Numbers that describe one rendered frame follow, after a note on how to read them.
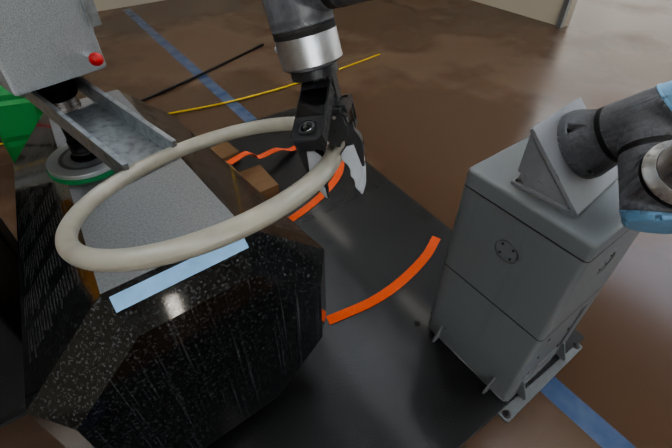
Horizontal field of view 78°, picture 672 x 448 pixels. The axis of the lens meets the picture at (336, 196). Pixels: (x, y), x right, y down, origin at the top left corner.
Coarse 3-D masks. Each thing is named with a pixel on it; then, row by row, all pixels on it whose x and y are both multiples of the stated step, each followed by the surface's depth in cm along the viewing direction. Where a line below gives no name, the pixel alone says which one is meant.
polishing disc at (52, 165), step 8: (56, 152) 122; (64, 152) 122; (48, 160) 119; (56, 160) 119; (64, 160) 119; (96, 160) 119; (48, 168) 116; (56, 168) 116; (64, 168) 116; (72, 168) 116; (80, 168) 116; (88, 168) 116; (96, 168) 116; (104, 168) 116; (56, 176) 114; (64, 176) 113; (72, 176) 113; (80, 176) 113; (88, 176) 114
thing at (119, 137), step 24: (24, 96) 107; (96, 96) 105; (72, 120) 93; (96, 120) 101; (120, 120) 101; (144, 120) 94; (96, 144) 86; (120, 144) 94; (144, 144) 94; (168, 144) 89; (120, 168) 83
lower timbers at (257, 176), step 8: (224, 144) 270; (216, 152) 263; (224, 152) 263; (232, 152) 263; (224, 160) 260; (256, 168) 248; (248, 176) 242; (256, 176) 242; (264, 176) 242; (256, 184) 236; (264, 184) 236; (272, 184) 236; (264, 192) 233; (272, 192) 237
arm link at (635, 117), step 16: (640, 96) 95; (656, 96) 91; (608, 112) 100; (624, 112) 96; (640, 112) 93; (656, 112) 90; (608, 128) 99; (624, 128) 96; (640, 128) 92; (656, 128) 90; (608, 144) 100; (624, 144) 95; (640, 144) 91
